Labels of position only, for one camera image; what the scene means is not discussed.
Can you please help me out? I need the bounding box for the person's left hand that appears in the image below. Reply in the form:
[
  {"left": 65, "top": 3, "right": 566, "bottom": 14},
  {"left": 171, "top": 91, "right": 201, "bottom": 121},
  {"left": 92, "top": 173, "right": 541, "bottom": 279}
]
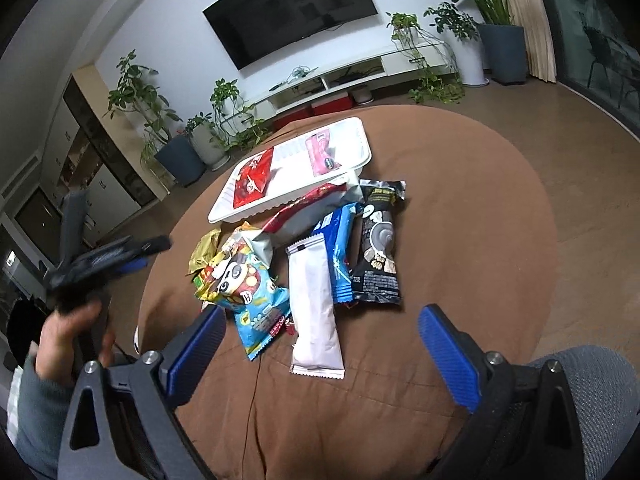
[{"left": 36, "top": 302, "right": 117, "bottom": 387}]

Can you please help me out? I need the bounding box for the beige curtain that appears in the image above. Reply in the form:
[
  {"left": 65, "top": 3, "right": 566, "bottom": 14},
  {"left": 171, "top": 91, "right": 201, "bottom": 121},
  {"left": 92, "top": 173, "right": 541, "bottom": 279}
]
[{"left": 492, "top": 0, "right": 559, "bottom": 84}]

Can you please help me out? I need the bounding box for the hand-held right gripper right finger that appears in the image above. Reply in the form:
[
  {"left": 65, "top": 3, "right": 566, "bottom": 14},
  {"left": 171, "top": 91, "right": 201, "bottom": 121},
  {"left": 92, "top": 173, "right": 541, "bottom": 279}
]
[{"left": 419, "top": 304, "right": 586, "bottom": 480}]

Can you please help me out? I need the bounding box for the long white snack packet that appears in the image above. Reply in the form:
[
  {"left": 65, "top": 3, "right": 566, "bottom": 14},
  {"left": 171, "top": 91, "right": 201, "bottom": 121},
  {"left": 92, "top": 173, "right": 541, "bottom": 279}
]
[{"left": 285, "top": 234, "right": 346, "bottom": 379}]

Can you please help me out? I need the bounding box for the small plant in grey pot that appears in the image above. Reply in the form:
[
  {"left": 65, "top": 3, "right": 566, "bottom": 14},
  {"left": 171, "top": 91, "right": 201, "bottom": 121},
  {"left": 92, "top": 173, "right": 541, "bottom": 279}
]
[{"left": 184, "top": 112, "right": 232, "bottom": 171}]

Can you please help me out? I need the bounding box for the trailing vine plant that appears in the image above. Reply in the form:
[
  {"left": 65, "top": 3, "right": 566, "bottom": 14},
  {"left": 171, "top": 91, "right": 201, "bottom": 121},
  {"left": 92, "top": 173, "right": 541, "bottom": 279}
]
[{"left": 385, "top": 11, "right": 467, "bottom": 107}]

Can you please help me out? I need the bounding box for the large red and white packet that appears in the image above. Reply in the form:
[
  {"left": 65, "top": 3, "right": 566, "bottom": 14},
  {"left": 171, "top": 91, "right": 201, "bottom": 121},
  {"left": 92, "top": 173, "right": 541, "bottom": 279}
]
[{"left": 262, "top": 179, "right": 364, "bottom": 237}]

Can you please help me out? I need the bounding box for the wall-mounted television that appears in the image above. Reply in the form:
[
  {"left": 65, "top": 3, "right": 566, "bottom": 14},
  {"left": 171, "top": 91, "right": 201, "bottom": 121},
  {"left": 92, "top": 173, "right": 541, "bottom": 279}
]
[{"left": 202, "top": 0, "right": 379, "bottom": 72}]

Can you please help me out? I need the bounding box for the trailing plant on glass stand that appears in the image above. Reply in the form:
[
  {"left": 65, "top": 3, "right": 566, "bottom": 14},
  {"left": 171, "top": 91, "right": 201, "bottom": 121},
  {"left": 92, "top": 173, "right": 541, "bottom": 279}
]
[{"left": 209, "top": 78, "right": 272, "bottom": 152}]

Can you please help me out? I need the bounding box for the broad-leaf plant in dark pot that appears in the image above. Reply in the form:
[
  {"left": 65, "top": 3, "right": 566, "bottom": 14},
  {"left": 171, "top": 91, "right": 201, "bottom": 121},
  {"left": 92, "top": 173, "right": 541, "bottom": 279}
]
[{"left": 430, "top": 0, "right": 528, "bottom": 86}]

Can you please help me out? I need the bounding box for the white plastic tray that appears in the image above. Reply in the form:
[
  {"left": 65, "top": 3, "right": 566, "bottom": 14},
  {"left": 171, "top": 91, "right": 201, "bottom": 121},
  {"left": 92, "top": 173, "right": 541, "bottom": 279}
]
[{"left": 207, "top": 116, "right": 374, "bottom": 224}]

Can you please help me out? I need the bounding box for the red storage box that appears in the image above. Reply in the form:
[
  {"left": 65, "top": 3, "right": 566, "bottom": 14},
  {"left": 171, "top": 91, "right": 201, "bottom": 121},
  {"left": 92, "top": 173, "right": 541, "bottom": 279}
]
[
  {"left": 312, "top": 91, "right": 354, "bottom": 116},
  {"left": 272, "top": 105, "right": 314, "bottom": 127}
]

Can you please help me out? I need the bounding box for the bushy plant in white pot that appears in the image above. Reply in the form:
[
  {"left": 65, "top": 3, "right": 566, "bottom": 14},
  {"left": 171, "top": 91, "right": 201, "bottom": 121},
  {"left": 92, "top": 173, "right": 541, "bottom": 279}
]
[{"left": 424, "top": 2, "right": 490, "bottom": 87}]

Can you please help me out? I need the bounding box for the pink snack packet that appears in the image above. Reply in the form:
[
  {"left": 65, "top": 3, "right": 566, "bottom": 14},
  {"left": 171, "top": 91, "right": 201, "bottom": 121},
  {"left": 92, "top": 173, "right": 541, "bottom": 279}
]
[{"left": 304, "top": 128, "right": 342, "bottom": 177}]

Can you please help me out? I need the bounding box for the gold snack packet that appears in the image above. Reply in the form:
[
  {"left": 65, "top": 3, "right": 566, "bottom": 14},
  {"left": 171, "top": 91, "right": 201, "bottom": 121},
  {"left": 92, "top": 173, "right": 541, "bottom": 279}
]
[{"left": 187, "top": 228, "right": 224, "bottom": 277}]

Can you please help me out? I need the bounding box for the red snack packet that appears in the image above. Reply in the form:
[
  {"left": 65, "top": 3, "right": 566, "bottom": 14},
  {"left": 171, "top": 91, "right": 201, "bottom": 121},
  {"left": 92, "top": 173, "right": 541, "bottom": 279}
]
[{"left": 232, "top": 147, "right": 277, "bottom": 209}]

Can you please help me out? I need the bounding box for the yellow-green cartoon snack packet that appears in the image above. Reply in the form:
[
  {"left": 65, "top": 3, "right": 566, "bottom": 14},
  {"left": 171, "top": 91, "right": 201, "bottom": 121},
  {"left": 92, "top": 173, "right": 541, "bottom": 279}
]
[{"left": 199, "top": 222, "right": 279, "bottom": 312}]

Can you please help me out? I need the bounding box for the white television cabinet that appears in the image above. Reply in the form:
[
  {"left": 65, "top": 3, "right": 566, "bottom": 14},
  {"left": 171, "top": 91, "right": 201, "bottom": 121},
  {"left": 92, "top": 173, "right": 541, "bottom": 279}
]
[{"left": 235, "top": 42, "right": 451, "bottom": 122}]

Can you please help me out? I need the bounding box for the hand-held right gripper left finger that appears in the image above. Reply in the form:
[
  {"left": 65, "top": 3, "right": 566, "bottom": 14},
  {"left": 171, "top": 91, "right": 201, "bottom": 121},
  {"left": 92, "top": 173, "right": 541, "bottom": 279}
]
[{"left": 59, "top": 304, "right": 228, "bottom": 480}]

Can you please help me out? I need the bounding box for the light blue cartoon snack packet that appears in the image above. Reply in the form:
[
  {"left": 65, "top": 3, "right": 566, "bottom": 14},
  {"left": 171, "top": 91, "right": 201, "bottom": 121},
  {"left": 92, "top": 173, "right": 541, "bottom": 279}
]
[{"left": 232, "top": 286, "right": 294, "bottom": 362}]

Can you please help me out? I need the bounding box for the person's left forearm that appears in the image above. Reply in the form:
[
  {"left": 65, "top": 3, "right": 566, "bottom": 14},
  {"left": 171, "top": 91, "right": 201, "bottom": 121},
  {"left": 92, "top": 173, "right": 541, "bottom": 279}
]
[{"left": 9, "top": 354, "right": 77, "bottom": 467}]

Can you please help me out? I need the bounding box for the leafy tree in dark pot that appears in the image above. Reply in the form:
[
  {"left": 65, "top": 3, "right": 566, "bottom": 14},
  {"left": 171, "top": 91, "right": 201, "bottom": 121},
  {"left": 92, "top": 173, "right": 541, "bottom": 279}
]
[{"left": 107, "top": 50, "right": 207, "bottom": 187}]

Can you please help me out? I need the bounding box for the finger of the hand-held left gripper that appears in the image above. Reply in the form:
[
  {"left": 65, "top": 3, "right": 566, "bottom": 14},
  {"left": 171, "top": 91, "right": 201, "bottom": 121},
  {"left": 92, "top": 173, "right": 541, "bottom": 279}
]
[
  {"left": 111, "top": 256, "right": 152, "bottom": 277},
  {"left": 120, "top": 234, "right": 173, "bottom": 257}
]

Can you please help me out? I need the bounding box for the wooden display cabinet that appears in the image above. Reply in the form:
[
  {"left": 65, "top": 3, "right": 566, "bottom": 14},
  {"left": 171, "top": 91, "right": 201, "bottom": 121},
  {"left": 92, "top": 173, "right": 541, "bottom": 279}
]
[{"left": 39, "top": 72, "right": 157, "bottom": 247}]

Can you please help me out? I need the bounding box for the black snack packet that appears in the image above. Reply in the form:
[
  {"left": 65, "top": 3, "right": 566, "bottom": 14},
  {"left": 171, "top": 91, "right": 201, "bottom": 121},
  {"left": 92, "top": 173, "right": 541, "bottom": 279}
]
[{"left": 348, "top": 180, "right": 407, "bottom": 306}]

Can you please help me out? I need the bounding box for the glass balcony door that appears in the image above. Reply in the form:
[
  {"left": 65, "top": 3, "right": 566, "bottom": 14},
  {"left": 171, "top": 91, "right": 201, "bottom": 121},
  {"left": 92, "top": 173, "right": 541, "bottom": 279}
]
[{"left": 530, "top": 0, "right": 640, "bottom": 142}]

